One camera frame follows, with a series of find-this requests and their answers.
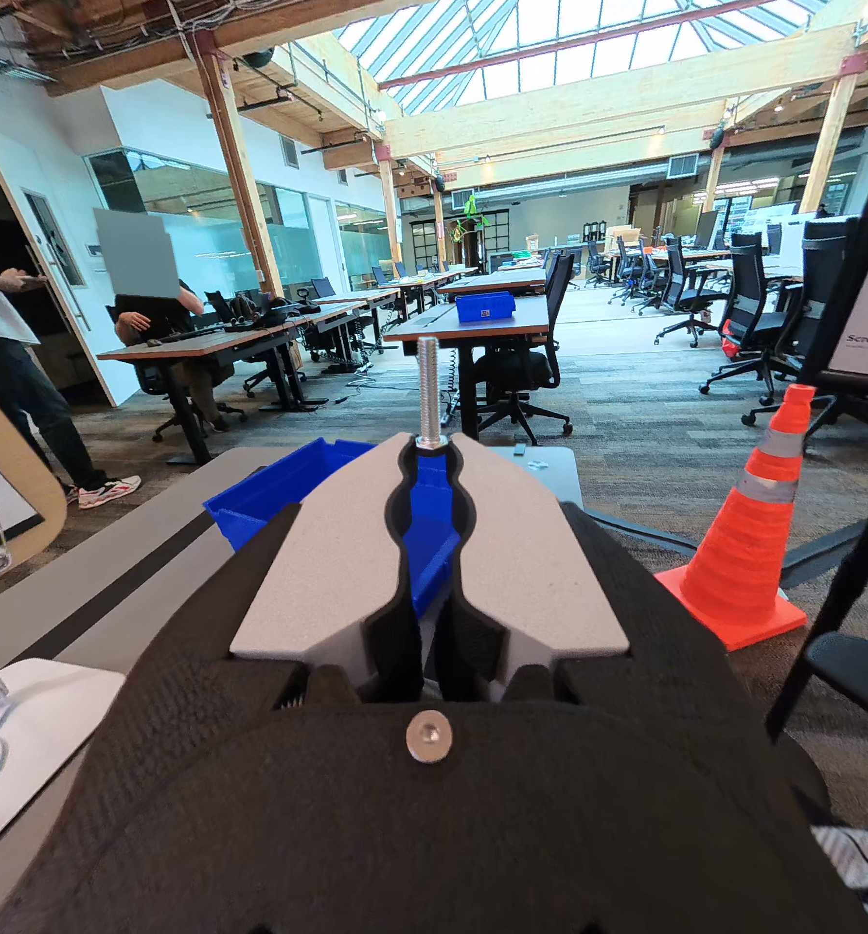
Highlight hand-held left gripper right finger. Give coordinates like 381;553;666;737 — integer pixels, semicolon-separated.
434;432;632;701

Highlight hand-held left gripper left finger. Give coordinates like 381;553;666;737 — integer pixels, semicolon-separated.
228;432;427;690

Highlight blue plastic bin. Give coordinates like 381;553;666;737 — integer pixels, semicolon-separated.
204;438;464;621
456;292;516;324

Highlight long steel hex bolt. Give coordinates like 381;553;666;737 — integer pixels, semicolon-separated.
412;337;451;456

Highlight black office chair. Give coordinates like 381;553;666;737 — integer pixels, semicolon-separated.
474;251;575;446

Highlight wood-topped office desk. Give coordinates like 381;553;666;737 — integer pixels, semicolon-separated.
384;301;551;440
97;301;369;468

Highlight white poster stand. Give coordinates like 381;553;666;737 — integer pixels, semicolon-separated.
0;631;127;869

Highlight black chair armrest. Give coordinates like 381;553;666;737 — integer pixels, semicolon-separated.
806;633;868;734

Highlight instruction poster on tan board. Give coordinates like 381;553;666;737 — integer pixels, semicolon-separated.
0;368;68;592

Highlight row of black office chairs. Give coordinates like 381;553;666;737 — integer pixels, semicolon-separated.
587;219;858;428

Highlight green hanging plant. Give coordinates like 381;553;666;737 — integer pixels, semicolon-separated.
452;197;490;246

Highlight black white patterned pants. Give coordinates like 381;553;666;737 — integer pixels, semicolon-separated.
809;825;868;934

